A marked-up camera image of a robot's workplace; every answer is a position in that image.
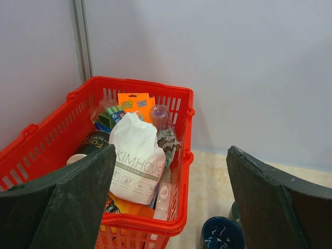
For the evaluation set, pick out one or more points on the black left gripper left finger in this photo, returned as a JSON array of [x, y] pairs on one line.
[[62, 209]]

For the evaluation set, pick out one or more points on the orange dotted box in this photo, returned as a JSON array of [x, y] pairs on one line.
[[139, 103]]

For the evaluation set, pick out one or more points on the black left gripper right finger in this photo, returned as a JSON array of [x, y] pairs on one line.
[[277, 209]]

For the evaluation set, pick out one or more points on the white cloth bag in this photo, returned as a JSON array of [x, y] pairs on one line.
[[140, 161]]

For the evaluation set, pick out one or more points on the dark green mug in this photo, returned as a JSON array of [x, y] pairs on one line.
[[234, 214]]

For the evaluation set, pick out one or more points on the red plastic basket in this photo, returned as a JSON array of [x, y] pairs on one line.
[[43, 148]]

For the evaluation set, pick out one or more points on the dark blue mug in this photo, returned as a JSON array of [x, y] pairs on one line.
[[221, 233]]

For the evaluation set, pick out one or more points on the black cylindrical can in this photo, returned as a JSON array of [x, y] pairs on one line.
[[92, 142]]

